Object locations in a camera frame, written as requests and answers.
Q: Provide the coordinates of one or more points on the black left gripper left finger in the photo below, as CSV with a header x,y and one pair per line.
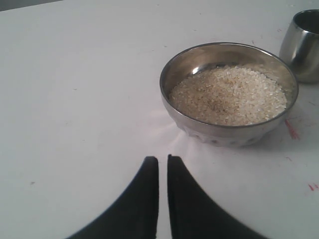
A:
x,y
134,215

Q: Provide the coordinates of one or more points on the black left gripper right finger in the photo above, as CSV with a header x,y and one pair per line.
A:
x,y
193,214

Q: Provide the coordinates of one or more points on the steel bowl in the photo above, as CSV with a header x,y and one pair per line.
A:
x,y
215,55

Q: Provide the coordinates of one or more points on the white rice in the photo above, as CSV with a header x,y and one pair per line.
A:
x,y
232,96

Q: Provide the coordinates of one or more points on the small steel cup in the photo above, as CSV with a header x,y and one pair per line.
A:
x,y
300,47

